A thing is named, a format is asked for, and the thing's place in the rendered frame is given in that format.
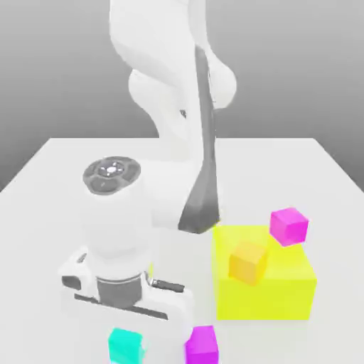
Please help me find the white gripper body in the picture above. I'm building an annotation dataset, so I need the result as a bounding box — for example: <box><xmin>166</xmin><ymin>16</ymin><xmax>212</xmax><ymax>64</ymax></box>
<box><xmin>60</xmin><ymin>285</ymin><xmax>195</xmax><ymax>342</ymax></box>

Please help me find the small orange cube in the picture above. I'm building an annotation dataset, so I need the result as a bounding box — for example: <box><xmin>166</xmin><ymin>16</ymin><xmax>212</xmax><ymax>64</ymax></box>
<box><xmin>228</xmin><ymin>241</ymin><xmax>269</xmax><ymax>287</ymax></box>

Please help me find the large yellow box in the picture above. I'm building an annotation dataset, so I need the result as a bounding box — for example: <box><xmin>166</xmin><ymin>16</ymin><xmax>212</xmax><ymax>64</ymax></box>
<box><xmin>210</xmin><ymin>223</ymin><xmax>319</xmax><ymax>321</ymax></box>

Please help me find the small cyan cube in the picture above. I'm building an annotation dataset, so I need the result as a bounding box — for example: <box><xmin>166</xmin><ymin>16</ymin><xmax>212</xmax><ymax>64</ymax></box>
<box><xmin>107</xmin><ymin>327</ymin><xmax>147</xmax><ymax>364</ymax></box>

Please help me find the small magenta cube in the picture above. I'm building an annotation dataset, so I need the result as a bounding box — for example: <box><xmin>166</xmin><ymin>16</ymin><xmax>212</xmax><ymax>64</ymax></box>
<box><xmin>184</xmin><ymin>325</ymin><xmax>220</xmax><ymax>364</ymax></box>
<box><xmin>269</xmin><ymin>207</ymin><xmax>310</xmax><ymax>247</ymax></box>

